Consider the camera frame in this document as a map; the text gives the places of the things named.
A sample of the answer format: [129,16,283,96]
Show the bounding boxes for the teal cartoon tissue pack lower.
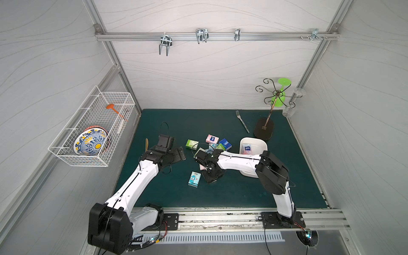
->
[188,172,201,188]

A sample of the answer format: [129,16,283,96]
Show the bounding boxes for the green plastic goblet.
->
[271,78,292,107]

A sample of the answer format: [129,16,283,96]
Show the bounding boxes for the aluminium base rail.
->
[127,207,351,232]

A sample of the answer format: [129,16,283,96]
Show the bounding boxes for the white wire basket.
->
[48,87,135,167]

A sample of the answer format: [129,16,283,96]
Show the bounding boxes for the white plastic storage box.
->
[239,138,268,179]

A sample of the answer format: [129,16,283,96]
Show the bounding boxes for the clear plastic goblet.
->
[283,88,306,119]

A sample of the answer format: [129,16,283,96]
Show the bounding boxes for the metal double hook middle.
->
[195,28,209,44]

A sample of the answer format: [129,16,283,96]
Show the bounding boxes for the metal double hook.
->
[195,28,209,44]
[159,35,173,56]

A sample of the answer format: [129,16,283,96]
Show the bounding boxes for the teal cartoon tissue pack upper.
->
[208,143,218,150]

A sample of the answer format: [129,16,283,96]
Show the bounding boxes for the metal double hook left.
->
[159,35,173,56]

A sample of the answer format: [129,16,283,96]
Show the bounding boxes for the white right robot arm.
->
[193,149,306,230]

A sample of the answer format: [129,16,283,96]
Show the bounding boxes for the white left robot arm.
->
[87,147,186,255]

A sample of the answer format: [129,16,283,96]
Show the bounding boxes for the orange handled utensil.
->
[106,104,127,121]

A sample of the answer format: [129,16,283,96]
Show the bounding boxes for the metal bracket hook right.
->
[299,29,328,41]

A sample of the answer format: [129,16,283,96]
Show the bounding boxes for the black metal cup tree stand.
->
[254,78,288,141]

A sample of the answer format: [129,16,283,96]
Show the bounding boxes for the round black fan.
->
[296,230,319,247]

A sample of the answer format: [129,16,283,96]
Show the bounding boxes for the dark blue tissue pack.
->
[219,138,232,150]

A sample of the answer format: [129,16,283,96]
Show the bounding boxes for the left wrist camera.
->
[154,135,174,154]

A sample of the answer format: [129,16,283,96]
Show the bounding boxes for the blue yellow patterned plate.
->
[73,126,108,156]

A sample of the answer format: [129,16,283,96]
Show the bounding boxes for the aluminium crossbar rail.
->
[96,31,341,42]

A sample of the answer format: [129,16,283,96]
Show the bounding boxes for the silver metal fork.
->
[235,110,250,134]

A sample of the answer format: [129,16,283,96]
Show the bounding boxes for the yellow wooden knife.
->
[145,138,149,152]

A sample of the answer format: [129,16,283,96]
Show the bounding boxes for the teal cartoon tissue pack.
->
[208,143,218,150]
[188,172,201,188]

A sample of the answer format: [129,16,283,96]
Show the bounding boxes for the white slotted cable duct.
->
[136,231,286,244]

